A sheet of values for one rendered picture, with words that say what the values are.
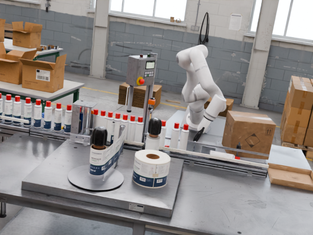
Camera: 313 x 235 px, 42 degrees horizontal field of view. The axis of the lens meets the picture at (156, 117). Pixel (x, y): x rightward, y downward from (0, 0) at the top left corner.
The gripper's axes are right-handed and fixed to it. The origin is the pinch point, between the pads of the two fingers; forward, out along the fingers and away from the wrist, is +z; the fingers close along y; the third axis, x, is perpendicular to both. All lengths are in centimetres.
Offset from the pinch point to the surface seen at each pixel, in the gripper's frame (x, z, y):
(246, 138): 32.4, -10.5, -20.0
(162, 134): -21.1, 9.3, 1.6
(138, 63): -57, -25, 1
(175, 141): -11.1, 9.9, 1.7
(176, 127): -15.1, 0.7, 1.0
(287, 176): 66, -5, -2
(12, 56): -203, 74, -166
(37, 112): -104, 40, 2
